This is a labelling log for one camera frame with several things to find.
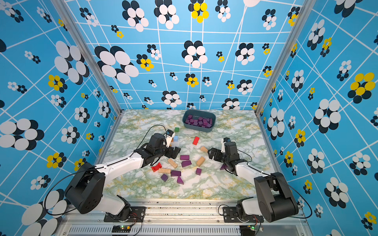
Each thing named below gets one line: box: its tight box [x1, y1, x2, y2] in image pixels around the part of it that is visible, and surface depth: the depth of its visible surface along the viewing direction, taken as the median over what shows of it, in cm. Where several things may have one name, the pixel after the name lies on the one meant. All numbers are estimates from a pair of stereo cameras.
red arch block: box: [151, 162, 162, 173], surface depth 90 cm
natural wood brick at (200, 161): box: [196, 156, 206, 168], surface depth 93 cm
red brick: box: [192, 136, 200, 146], surface depth 104 cm
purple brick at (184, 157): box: [180, 154, 190, 161], surface depth 95 cm
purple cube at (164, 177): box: [160, 173, 169, 182], surface depth 86 cm
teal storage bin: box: [182, 109, 217, 133], surface depth 111 cm
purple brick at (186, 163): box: [181, 160, 192, 168], surface depth 93 cm
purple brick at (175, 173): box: [170, 170, 182, 177], surface depth 90 cm
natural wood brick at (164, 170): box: [157, 168, 172, 174], surface depth 90 cm
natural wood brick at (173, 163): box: [167, 158, 179, 169], surface depth 93 cm
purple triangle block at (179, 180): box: [176, 176, 185, 185], surface depth 85 cm
